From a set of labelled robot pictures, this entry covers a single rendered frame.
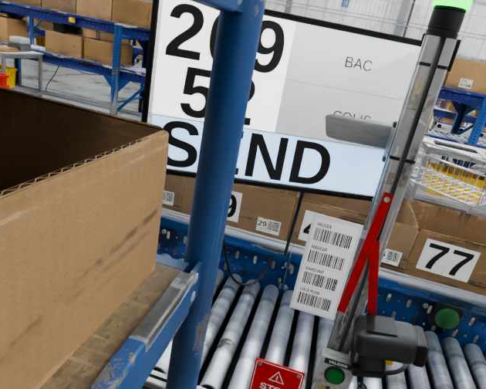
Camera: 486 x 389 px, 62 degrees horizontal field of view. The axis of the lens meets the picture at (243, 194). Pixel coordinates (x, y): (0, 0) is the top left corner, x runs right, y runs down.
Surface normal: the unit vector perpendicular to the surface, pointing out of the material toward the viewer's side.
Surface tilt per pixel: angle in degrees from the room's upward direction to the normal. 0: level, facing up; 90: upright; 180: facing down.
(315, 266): 90
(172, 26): 86
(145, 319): 0
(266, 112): 86
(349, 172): 86
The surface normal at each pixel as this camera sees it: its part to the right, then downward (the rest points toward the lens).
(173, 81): 0.11, 0.31
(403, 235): -0.22, 0.31
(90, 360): 0.18, -0.92
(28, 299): 0.95, 0.27
